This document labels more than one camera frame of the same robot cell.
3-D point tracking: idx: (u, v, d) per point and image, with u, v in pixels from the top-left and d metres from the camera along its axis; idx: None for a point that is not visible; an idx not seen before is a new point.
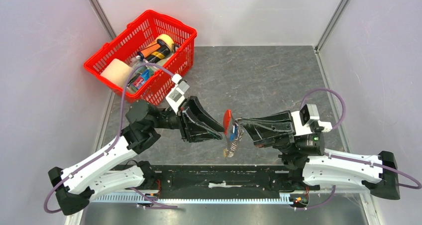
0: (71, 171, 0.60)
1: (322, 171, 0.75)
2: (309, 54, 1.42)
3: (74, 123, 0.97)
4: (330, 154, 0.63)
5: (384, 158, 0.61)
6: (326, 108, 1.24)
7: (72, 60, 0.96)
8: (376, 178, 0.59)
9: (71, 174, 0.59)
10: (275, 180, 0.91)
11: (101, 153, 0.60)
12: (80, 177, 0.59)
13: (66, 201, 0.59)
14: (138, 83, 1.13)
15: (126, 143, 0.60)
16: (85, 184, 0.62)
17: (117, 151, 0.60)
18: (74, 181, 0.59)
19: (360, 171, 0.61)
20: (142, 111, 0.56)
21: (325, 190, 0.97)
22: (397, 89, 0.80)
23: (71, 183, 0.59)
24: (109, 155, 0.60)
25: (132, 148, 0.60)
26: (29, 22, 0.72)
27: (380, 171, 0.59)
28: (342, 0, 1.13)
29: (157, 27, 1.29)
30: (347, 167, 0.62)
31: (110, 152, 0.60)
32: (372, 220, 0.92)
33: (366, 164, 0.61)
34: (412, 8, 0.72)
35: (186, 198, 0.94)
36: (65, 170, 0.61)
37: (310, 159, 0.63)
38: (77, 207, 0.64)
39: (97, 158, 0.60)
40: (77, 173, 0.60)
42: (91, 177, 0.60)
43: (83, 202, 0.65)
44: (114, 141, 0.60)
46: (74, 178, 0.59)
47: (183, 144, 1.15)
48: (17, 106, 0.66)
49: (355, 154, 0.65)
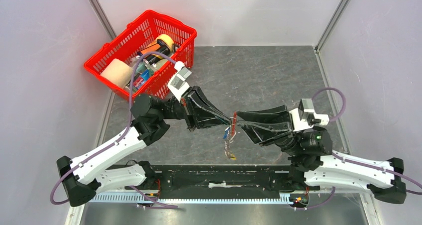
0: (80, 161, 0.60)
1: (325, 173, 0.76)
2: (309, 54, 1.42)
3: (73, 122, 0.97)
4: (344, 158, 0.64)
5: (395, 164, 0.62)
6: (326, 108, 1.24)
7: (72, 59, 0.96)
8: (388, 184, 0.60)
9: (81, 163, 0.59)
10: (275, 180, 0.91)
11: (112, 142, 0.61)
12: (90, 167, 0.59)
13: (74, 192, 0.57)
14: (138, 83, 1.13)
15: (136, 133, 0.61)
16: (93, 175, 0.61)
17: (128, 141, 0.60)
18: (84, 169, 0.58)
19: (372, 177, 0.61)
20: (144, 104, 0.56)
21: (325, 190, 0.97)
22: (397, 89, 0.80)
23: (81, 171, 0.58)
24: (120, 144, 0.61)
25: (142, 139, 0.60)
26: (29, 22, 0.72)
27: (392, 177, 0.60)
28: (342, 0, 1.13)
29: (157, 27, 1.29)
30: (359, 171, 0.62)
31: (121, 141, 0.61)
32: (372, 220, 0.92)
33: (378, 169, 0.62)
34: (412, 8, 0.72)
35: (186, 198, 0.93)
36: (74, 160, 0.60)
37: (323, 162, 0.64)
38: (83, 198, 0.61)
39: (108, 147, 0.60)
40: (87, 162, 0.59)
42: (101, 167, 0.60)
43: (90, 194, 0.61)
44: (125, 131, 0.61)
46: (84, 167, 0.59)
47: (183, 144, 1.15)
48: (17, 106, 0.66)
49: (368, 159, 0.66)
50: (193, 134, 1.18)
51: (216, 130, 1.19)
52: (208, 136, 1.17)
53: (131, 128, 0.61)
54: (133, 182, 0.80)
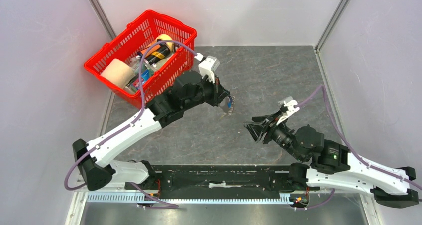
0: (96, 143, 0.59)
1: (328, 175, 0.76)
2: (309, 54, 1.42)
3: (74, 122, 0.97)
4: (369, 164, 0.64)
5: (410, 173, 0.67)
6: (326, 108, 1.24)
7: (72, 59, 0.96)
8: (403, 192, 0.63)
9: (98, 145, 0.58)
10: (275, 180, 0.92)
11: (127, 124, 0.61)
12: (107, 149, 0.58)
13: (92, 173, 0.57)
14: (138, 83, 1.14)
15: (151, 114, 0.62)
16: (110, 158, 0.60)
17: (144, 123, 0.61)
18: (101, 151, 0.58)
19: (392, 184, 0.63)
20: (196, 78, 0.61)
21: (325, 190, 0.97)
22: (396, 89, 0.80)
23: (98, 154, 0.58)
24: (135, 126, 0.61)
25: (159, 119, 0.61)
26: (29, 21, 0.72)
27: (407, 186, 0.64)
28: (342, 0, 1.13)
29: (157, 27, 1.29)
30: (381, 179, 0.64)
31: (136, 123, 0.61)
32: (372, 220, 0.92)
33: (397, 178, 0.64)
34: (412, 8, 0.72)
35: (186, 198, 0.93)
36: (90, 142, 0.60)
37: (351, 167, 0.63)
38: (99, 183, 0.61)
39: (123, 129, 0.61)
40: (103, 144, 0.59)
42: (117, 149, 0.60)
43: (106, 178, 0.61)
44: (140, 113, 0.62)
46: (101, 149, 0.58)
47: (183, 144, 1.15)
48: (16, 106, 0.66)
49: (386, 167, 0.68)
50: (193, 134, 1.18)
51: (216, 130, 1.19)
52: (208, 136, 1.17)
53: (147, 109, 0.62)
54: (136, 179, 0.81)
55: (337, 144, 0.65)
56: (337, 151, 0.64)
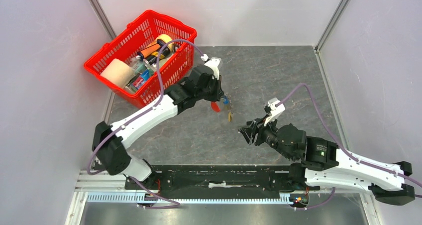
0: (121, 124, 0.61)
1: (326, 174, 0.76)
2: (309, 54, 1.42)
3: (74, 122, 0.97)
4: (359, 160, 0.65)
5: (405, 168, 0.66)
6: (326, 108, 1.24)
7: (72, 59, 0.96)
8: (399, 187, 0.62)
9: (124, 125, 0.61)
10: (275, 180, 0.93)
11: (149, 107, 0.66)
12: (132, 129, 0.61)
13: (119, 153, 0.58)
14: (138, 83, 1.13)
15: (169, 100, 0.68)
16: (133, 139, 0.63)
17: (164, 107, 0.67)
18: (127, 131, 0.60)
19: (385, 179, 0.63)
20: (208, 70, 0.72)
21: (325, 190, 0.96)
22: (397, 89, 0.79)
23: (124, 133, 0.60)
24: (157, 109, 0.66)
25: (177, 103, 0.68)
26: (29, 21, 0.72)
27: (402, 181, 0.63)
28: (342, 0, 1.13)
29: (157, 27, 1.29)
30: (373, 174, 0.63)
31: (158, 106, 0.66)
32: (372, 220, 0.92)
33: (390, 173, 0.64)
34: (412, 8, 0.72)
35: (186, 198, 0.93)
36: (114, 123, 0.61)
37: (340, 163, 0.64)
38: (119, 166, 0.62)
39: (146, 111, 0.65)
40: (128, 124, 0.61)
42: (139, 131, 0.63)
43: (126, 161, 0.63)
44: (160, 98, 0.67)
46: (126, 128, 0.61)
47: (183, 144, 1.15)
48: (16, 106, 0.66)
49: (379, 162, 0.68)
50: (193, 134, 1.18)
51: (216, 130, 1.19)
52: (208, 136, 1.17)
53: (165, 96, 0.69)
54: (138, 176, 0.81)
55: (325, 141, 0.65)
56: (325, 148, 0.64)
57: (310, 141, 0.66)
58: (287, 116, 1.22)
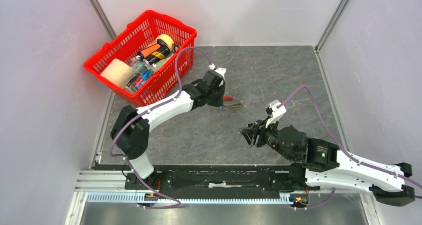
0: (146, 108, 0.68)
1: (327, 174, 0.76)
2: (309, 54, 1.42)
3: (73, 122, 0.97)
4: (359, 161, 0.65)
5: (405, 169, 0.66)
6: (326, 108, 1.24)
7: (72, 59, 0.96)
8: (399, 188, 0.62)
9: (150, 109, 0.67)
10: (275, 180, 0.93)
11: (170, 98, 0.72)
12: (155, 114, 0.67)
13: (142, 134, 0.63)
14: (138, 83, 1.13)
15: (186, 97, 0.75)
16: (154, 124, 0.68)
17: (183, 100, 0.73)
18: (152, 115, 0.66)
19: (385, 180, 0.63)
20: (220, 74, 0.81)
21: (325, 190, 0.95)
22: (397, 89, 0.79)
23: (149, 116, 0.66)
24: (177, 100, 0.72)
25: (194, 99, 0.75)
26: (29, 22, 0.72)
27: (402, 182, 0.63)
28: (342, 0, 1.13)
29: (157, 27, 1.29)
30: (373, 175, 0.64)
31: (177, 98, 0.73)
32: (372, 220, 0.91)
33: (391, 174, 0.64)
34: (412, 8, 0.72)
35: (186, 199, 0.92)
36: (140, 108, 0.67)
37: (340, 164, 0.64)
38: (137, 150, 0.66)
39: (168, 101, 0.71)
40: (153, 110, 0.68)
42: (160, 117, 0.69)
43: (144, 146, 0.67)
44: (179, 92, 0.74)
46: (151, 113, 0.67)
47: (183, 144, 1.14)
48: (16, 107, 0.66)
49: (379, 163, 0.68)
50: (193, 134, 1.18)
51: (216, 130, 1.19)
52: (208, 136, 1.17)
53: (184, 91, 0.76)
54: (142, 173, 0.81)
55: (326, 143, 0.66)
56: (325, 149, 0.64)
57: (311, 143, 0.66)
58: (287, 116, 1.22)
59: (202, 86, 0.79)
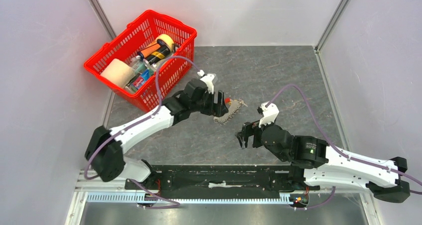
0: (120, 128, 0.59)
1: (325, 173, 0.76)
2: (309, 54, 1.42)
3: (73, 122, 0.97)
4: (349, 156, 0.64)
5: (399, 164, 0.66)
6: (326, 108, 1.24)
7: (72, 59, 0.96)
8: (392, 183, 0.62)
9: (124, 130, 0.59)
10: (275, 180, 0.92)
11: (148, 115, 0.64)
12: (131, 135, 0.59)
13: (115, 158, 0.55)
14: (138, 83, 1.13)
15: (167, 112, 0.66)
16: (129, 146, 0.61)
17: (162, 115, 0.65)
18: (126, 136, 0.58)
19: (377, 175, 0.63)
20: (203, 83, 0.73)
21: (325, 190, 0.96)
22: (397, 88, 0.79)
23: (123, 138, 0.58)
24: (155, 117, 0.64)
25: (175, 114, 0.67)
26: (29, 22, 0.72)
27: (395, 176, 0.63)
28: (342, 0, 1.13)
29: (157, 27, 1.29)
30: (366, 170, 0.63)
31: (156, 114, 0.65)
32: (372, 220, 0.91)
33: (383, 168, 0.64)
34: (412, 8, 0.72)
35: (186, 199, 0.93)
36: (113, 128, 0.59)
37: (329, 159, 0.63)
38: (111, 172, 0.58)
39: (145, 119, 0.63)
40: (128, 130, 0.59)
42: (139, 136, 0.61)
43: (119, 168, 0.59)
44: (158, 108, 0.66)
46: (125, 134, 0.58)
47: (183, 144, 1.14)
48: (16, 107, 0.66)
49: (372, 158, 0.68)
50: (193, 134, 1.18)
51: (216, 130, 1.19)
52: (208, 136, 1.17)
53: (163, 106, 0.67)
54: (138, 177, 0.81)
55: (314, 139, 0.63)
56: (314, 145, 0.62)
57: (300, 139, 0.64)
58: (287, 116, 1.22)
59: (182, 98, 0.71)
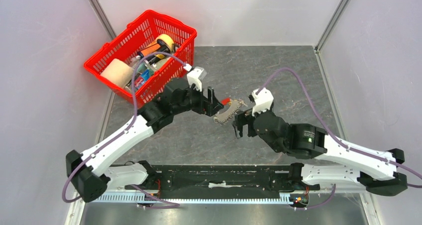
0: (92, 152, 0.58)
1: (320, 171, 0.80)
2: (309, 54, 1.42)
3: (73, 122, 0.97)
4: (348, 146, 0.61)
5: (397, 156, 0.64)
6: (326, 108, 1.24)
7: (72, 59, 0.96)
8: (390, 176, 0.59)
9: (94, 153, 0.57)
10: (275, 180, 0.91)
11: (121, 131, 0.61)
12: (103, 157, 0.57)
13: (89, 182, 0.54)
14: (138, 83, 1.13)
15: (144, 121, 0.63)
16: (106, 167, 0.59)
17: (138, 128, 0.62)
18: (97, 160, 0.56)
19: (376, 168, 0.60)
20: (182, 84, 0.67)
21: (325, 190, 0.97)
22: (397, 88, 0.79)
23: (94, 162, 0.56)
24: (129, 132, 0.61)
25: (152, 123, 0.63)
26: (29, 22, 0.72)
27: (394, 169, 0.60)
28: (342, 0, 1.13)
29: (157, 27, 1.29)
30: (364, 162, 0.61)
31: (130, 129, 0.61)
32: (372, 220, 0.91)
33: (382, 161, 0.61)
34: (412, 8, 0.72)
35: (186, 198, 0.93)
36: (85, 152, 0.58)
37: (327, 149, 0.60)
38: (95, 192, 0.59)
39: (117, 137, 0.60)
40: (99, 152, 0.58)
42: (113, 156, 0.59)
43: (102, 186, 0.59)
44: (132, 120, 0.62)
46: (96, 157, 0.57)
47: (183, 144, 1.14)
48: (16, 107, 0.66)
49: (370, 149, 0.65)
50: (193, 134, 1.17)
51: (216, 130, 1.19)
52: (208, 136, 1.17)
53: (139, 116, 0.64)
54: (135, 181, 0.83)
55: (312, 127, 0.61)
56: (312, 133, 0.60)
57: (296, 128, 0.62)
58: (287, 116, 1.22)
59: (162, 102, 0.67)
